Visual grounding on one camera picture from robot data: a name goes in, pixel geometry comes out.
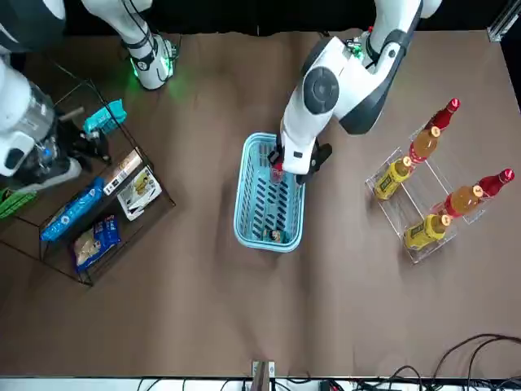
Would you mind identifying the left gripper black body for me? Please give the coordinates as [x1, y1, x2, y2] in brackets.
[296, 143, 333, 187]

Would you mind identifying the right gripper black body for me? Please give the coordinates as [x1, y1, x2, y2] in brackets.
[60, 118, 110, 166]

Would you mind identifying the red cola bottle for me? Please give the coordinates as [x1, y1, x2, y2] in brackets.
[422, 97, 462, 131]
[269, 160, 287, 185]
[478, 168, 516, 196]

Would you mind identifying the teal chips bag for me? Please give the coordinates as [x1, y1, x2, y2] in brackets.
[83, 99, 127, 135]
[262, 227, 291, 244]

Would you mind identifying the yellow label tea bottle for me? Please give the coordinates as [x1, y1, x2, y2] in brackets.
[402, 213, 453, 252]
[373, 155, 414, 200]

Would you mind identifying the green snack bag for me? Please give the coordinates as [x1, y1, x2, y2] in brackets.
[0, 189, 37, 221]

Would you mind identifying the orange tea bottle pink label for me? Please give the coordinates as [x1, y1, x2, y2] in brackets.
[431, 185, 485, 219]
[408, 125, 444, 164]

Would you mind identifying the blue puffed snack bag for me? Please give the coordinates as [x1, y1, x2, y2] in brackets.
[72, 215, 121, 274]

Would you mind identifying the clear acrylic bottle tray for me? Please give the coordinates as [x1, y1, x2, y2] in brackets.
[365, 121, 489, 266]

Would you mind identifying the blue plastic basket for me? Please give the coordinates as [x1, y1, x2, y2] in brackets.
[234, 132, 306, 253]

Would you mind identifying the beige cracker pack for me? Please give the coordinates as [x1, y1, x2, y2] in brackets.
[103, 150, 143, 196]

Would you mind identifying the blue cookie pack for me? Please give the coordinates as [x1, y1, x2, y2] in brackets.
[40, 177, 105, 241]

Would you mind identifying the white yellow snack pack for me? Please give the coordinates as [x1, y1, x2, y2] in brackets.
[117, 166, 162, 221]

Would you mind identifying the white desk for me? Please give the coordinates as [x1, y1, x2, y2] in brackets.
[0, 377, 521, 391]

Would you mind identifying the black wire rack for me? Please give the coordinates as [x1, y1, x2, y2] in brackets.
[0, 79, 177, 288]

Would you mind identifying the aluminium frame post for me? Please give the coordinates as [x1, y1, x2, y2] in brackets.
[486, 7, 521, 44]
[251, 360, 276, 391]

